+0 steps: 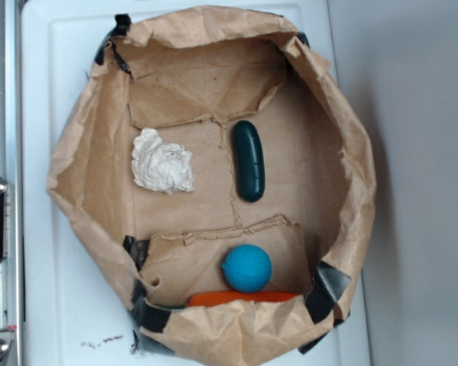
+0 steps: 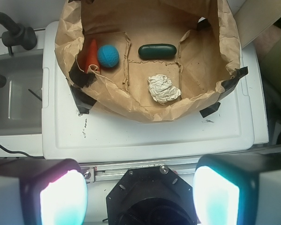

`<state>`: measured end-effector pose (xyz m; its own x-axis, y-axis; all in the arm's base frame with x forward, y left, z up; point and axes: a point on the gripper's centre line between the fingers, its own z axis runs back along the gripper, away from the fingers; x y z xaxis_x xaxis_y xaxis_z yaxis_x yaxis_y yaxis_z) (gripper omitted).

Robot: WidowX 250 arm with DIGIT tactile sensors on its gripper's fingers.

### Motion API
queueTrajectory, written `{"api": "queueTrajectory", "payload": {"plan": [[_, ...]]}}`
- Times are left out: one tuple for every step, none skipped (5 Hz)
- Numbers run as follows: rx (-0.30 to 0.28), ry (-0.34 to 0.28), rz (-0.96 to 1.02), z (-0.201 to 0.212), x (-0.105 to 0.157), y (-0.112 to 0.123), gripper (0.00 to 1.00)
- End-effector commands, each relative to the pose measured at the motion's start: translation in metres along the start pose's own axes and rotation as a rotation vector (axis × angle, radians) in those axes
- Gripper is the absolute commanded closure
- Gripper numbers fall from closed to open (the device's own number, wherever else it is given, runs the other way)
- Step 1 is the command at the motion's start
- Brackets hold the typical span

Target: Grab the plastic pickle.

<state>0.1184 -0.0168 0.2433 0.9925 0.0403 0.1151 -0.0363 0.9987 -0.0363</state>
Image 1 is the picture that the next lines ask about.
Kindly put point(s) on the dark green plastic pickle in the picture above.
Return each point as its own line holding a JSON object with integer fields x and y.
{"x": 249, "y": 161}

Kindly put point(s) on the brown paper bag bin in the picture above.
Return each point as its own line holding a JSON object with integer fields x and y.
{"x": 192, "y": 75}

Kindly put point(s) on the crumpled white paper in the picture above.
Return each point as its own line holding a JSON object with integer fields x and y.
{"x": 159, "y": 166}

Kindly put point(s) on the blue rubber ball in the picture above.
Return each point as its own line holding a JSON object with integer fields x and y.
{"x": 247, "y": 268}

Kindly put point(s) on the orange plastic carrot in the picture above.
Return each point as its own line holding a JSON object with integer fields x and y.
{"x": 214, "y": 298}

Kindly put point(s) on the aluminium frame rail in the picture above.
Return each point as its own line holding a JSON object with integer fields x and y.
{"x": 12, "y": 334}

